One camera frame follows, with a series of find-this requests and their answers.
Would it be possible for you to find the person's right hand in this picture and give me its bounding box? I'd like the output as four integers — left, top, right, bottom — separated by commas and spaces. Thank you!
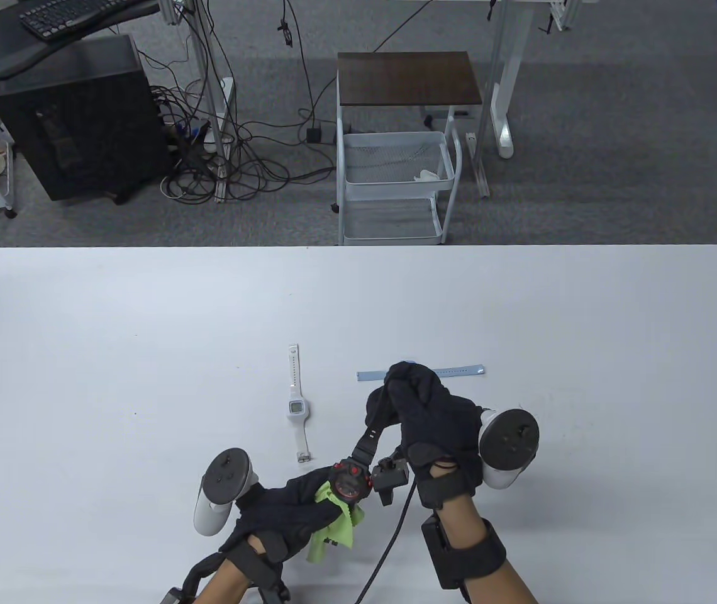
365, 361, 485, 510

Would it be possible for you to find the person's left hand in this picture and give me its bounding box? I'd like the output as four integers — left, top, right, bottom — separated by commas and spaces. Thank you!
219, 466, 350, 564

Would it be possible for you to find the green microfibre cloth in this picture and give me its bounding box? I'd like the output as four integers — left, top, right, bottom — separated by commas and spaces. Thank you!
306, 483, 365, 565

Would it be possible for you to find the light blue watch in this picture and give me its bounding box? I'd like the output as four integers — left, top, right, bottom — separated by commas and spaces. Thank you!
356, 363, 486, 383

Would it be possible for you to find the black red watch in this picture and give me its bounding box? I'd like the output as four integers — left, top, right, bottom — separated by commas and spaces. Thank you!
327, 384, 397, 504

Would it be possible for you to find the white watch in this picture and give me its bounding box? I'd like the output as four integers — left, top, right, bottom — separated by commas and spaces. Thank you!
287, 344, 314, 463

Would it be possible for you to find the person's right forearm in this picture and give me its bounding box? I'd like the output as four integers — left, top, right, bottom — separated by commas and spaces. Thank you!
437, 466, 538, 604

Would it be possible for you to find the person's left forearm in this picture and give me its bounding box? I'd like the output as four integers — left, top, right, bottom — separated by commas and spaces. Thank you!
192, 557, 252, 604

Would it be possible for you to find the grey white handheld controller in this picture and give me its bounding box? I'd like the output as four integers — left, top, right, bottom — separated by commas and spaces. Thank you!
193, 447, 262, 537
478, 409, 540, 490

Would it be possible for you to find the white cart with wooden top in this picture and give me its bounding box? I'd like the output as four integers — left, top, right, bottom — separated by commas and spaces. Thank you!
332, 52, 484, 247

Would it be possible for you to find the white desk leg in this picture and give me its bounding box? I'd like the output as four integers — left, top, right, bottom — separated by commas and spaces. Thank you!
487, 0, 534, 159

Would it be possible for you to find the black computer tower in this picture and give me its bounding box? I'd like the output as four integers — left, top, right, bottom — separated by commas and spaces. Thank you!
0, 35, 174, 203

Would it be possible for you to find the black keyboard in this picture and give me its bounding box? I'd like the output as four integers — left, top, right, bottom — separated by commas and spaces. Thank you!
19, 0, 145, 42

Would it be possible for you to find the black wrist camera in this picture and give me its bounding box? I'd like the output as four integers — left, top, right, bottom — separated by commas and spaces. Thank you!
252, 566, 291, 604
371, 458, 411, 507

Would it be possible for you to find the black wrist strap with box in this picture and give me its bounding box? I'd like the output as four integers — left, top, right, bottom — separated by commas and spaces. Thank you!
160, 549, 233, 604
421, 516, 508, 591

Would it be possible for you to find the black braided cable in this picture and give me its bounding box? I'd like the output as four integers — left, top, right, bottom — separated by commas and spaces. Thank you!
355, 481, 419, 604

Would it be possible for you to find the aluminium rail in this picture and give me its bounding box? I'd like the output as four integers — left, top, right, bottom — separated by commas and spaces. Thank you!
464, 131, 491, 199

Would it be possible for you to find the tangle of black cables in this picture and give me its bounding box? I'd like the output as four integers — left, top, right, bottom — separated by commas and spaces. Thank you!
138, 0, 340, 205

